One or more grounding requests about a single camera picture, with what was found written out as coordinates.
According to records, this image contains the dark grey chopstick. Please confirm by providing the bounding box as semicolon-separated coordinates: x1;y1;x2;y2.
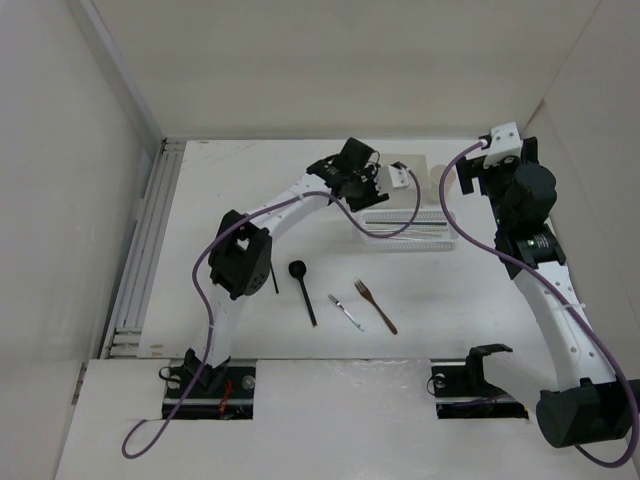
379;221;449;228

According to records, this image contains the black chopstick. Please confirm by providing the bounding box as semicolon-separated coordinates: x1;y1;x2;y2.
270;264;280;295

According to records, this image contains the silver metal chopstick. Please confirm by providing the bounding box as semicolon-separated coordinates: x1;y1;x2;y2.
369;231;450;243

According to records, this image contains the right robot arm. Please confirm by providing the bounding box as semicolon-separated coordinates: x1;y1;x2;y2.
445;132;639;468

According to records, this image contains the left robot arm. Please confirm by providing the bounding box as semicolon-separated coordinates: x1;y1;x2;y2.
184;138;389;397

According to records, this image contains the white paper cup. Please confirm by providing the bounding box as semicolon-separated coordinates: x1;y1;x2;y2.
427;164;456;204

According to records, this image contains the white rectangular bin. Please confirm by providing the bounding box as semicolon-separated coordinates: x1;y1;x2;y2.
380;153;429;209

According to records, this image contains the white perforated basket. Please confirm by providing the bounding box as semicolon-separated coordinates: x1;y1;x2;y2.
358;209;458;253

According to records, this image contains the black plastic spoon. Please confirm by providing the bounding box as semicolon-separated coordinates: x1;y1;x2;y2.
288;260;318;328

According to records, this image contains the brown fork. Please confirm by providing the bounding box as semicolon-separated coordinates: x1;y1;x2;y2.
354;279;398;335

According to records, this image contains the small silver fork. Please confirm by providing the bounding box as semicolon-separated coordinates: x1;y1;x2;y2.
327;294;365;333

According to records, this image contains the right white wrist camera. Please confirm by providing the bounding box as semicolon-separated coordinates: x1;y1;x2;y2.
483;122;523;169

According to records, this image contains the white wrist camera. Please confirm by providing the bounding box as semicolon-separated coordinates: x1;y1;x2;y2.
483;122;523;169
388;161;410;189

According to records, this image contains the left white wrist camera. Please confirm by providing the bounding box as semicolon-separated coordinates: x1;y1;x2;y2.
388;161;410;189

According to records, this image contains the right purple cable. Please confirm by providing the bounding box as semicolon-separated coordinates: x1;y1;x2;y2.
438;140;640;469

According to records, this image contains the purple cable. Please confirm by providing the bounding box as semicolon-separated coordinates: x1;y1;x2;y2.
122;167;422;458
438;140;640;469

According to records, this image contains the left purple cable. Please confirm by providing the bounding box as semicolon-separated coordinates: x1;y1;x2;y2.
122;167;422;458

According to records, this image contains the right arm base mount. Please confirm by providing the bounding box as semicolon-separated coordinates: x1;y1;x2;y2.
427;344;529;420

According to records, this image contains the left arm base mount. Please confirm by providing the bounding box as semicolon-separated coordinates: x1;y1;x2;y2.
158;361;257;420

